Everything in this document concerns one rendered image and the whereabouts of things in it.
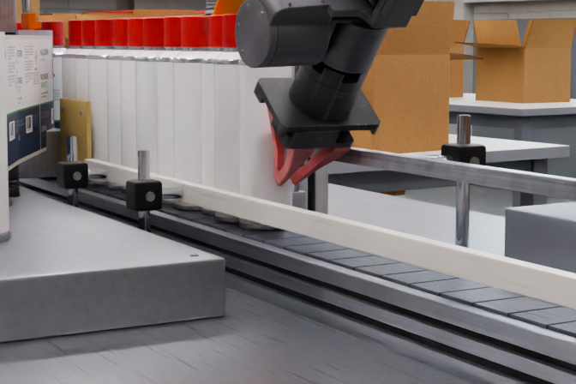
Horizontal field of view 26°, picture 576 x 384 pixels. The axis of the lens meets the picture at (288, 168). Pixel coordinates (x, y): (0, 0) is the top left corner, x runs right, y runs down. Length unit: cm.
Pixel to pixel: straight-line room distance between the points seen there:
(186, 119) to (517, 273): 57
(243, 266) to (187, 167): 21
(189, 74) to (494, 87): 447
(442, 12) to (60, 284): 226
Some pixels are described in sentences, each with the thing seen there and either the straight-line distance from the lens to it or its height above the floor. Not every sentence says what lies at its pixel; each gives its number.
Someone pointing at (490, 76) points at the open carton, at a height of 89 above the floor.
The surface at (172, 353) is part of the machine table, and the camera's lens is 93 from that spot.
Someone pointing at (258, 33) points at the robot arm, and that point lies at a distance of 101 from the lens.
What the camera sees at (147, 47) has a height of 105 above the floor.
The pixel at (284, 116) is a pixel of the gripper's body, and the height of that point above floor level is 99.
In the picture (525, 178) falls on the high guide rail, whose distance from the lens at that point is 93.
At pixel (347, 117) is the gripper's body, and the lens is 111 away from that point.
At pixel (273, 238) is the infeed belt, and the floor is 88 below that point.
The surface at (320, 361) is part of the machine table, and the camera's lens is 91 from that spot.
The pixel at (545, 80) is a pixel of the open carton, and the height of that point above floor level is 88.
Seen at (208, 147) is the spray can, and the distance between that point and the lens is 127.
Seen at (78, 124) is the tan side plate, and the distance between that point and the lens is 157.
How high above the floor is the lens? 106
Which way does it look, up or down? 6 degrees down
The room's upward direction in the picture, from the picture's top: straight up
